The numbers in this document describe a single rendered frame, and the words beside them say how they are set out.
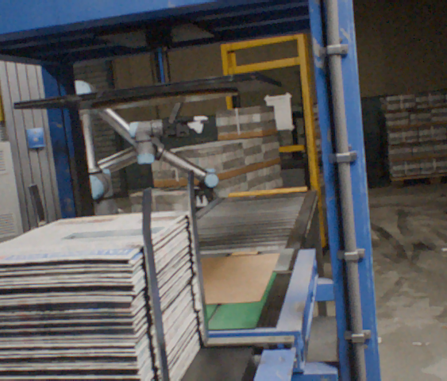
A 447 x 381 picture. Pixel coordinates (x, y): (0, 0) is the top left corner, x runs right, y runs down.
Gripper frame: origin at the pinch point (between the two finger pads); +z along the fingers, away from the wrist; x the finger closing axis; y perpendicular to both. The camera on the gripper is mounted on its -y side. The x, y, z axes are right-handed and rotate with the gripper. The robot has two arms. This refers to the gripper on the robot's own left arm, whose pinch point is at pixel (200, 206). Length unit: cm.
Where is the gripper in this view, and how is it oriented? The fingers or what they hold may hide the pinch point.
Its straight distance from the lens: 328.5
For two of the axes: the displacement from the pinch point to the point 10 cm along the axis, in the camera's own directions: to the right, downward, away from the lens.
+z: -1.9, 1.4, -9.7
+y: -1.1, -9.9, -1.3
